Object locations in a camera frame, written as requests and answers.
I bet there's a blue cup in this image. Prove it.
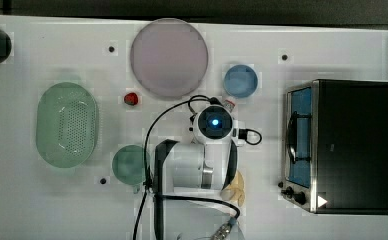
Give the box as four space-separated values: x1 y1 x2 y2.
223 65 258 98

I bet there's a round purple plate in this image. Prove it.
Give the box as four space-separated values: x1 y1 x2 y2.
130 18 208 98

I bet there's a green colander basket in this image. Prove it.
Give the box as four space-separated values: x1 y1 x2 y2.
36 82 99 168

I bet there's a red plush ketchup bottle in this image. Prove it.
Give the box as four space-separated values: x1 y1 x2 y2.
223 99 235 112

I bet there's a toy peeled banana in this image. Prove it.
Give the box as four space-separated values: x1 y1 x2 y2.
220 171 245 206

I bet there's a silver black toaster oven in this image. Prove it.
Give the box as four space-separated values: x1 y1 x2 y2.
278 79 388 215

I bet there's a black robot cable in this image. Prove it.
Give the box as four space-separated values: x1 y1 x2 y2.
131 94 263 240

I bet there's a toy strawberry near plate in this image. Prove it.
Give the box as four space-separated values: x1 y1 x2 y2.
123 92 139 106

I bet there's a green mug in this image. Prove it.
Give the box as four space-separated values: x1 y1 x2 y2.
112 145 150 194

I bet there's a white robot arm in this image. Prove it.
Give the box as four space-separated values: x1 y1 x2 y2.
153 104 247 240

